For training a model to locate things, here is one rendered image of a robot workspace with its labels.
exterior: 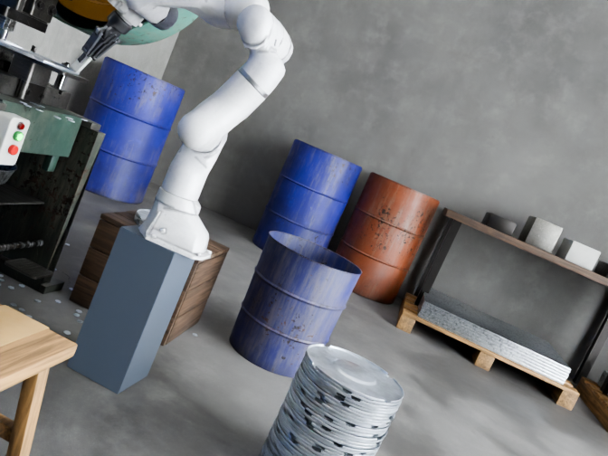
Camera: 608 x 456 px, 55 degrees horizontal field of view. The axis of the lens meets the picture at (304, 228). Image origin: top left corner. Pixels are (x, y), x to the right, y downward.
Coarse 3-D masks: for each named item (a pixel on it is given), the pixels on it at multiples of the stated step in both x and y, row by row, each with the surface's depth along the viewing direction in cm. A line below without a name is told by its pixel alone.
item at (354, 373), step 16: (320, 352) 164; (336, 352) 169; (352, 352) 174; (336, 368) 156; (352, 368) 160; (368, 368) 167; (352, 384) 150; (368, 384) 154; (384, 384) 160; (384, 400) 147; (400, 400) 153
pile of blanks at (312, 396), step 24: (312, 384) 150; (336, 384) 146; (288, 408) 155; (312, 408) 149; (336, 408) 146; (360, 408) 146; (384, 408) 148; (288, 432) 152; (312, 432) 148; (336, 432) 147; (360, 432) 148; (384, 432) 154
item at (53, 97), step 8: (0, 72) 169; (0, 80) 170; (8, 80) 173; (16, 80) 176; (0, 88) 171; (8, 88) 174; (16, 88) 178; (48, 88) 191; (48, 96) 193; (56, 96) 196; (64, 96) 200; (48, 104) 194; (56, 104) 198; (64, 104) 202
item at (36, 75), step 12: (12, 60) 177; (24, 60) 176; (36, 60) 173; (12, 72) 177; (24, 72) 176; (36, 72) 178; (48, 72) 183; (60, 72) 172; (24, 84) 177; (36, 84) 181; (24, 96) 178; (36, 96) 183
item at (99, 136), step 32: (96, 128) 205; (32, 160) 207; (64, 160) 205; (32, 192) 208; (64, 192) 205; (0, 224) 211; (32, 224) 209; (64, 224) 207; (32, 256) 209; (32, 288) 210
